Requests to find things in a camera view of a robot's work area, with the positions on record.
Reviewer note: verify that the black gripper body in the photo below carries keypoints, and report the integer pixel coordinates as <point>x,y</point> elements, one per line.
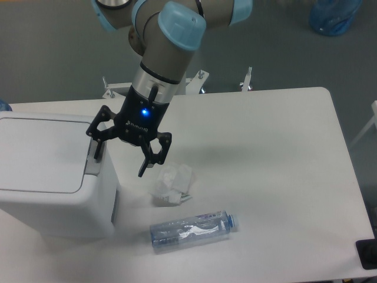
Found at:
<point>139,119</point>

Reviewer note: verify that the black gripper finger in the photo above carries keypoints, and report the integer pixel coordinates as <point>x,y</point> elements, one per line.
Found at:
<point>151,158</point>
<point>101,136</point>

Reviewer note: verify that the white push-lid trash can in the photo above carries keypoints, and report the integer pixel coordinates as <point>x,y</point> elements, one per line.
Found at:
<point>55,178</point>

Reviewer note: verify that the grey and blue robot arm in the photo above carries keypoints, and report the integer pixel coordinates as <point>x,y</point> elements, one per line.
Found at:
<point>170,32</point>

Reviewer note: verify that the crumpled white paper wrapper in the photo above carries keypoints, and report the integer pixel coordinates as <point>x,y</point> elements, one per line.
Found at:
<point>173,184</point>

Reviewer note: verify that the clear plastic water bottle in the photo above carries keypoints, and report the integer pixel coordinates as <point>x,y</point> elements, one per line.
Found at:
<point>192,231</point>

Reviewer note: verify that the blue object at left edge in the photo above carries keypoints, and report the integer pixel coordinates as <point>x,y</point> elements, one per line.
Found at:
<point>4,106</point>

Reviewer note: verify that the blue water jug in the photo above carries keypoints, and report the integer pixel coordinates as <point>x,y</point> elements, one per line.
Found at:
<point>333,18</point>

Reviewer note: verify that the white furniture leg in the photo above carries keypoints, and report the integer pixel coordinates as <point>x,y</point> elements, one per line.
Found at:
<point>371,123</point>

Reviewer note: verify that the black device at table edge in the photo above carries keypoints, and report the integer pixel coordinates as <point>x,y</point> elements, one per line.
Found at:
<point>367,253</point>

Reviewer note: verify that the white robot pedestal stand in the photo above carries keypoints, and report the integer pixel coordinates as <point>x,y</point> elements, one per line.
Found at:
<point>193,85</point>

